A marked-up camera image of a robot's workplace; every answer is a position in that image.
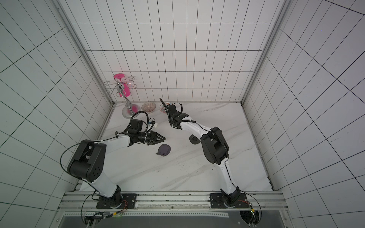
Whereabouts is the brown striped glass bowl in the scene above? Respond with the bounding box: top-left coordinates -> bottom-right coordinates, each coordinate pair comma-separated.
141,102 -> 156,113

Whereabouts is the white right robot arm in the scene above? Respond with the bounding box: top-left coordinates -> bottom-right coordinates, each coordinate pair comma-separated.
160,99 -> 255,212

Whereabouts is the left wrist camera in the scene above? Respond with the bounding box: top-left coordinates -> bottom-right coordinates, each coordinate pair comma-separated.
147,120 -> 156,131

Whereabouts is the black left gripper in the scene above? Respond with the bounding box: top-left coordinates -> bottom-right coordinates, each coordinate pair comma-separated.
137,130 -> 166,145

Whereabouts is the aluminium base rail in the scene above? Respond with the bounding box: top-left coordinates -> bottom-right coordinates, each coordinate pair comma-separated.
58,192 -> 289,217

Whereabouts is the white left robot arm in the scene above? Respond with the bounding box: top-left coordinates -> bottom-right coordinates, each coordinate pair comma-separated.
64,115 -> 165,210

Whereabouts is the pink plastic cup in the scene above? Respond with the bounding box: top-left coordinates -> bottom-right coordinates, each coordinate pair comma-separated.
114,73 -> 131,98

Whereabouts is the chrome cup holder stand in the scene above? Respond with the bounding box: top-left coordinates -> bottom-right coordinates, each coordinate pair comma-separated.
103,73 -> 140,119

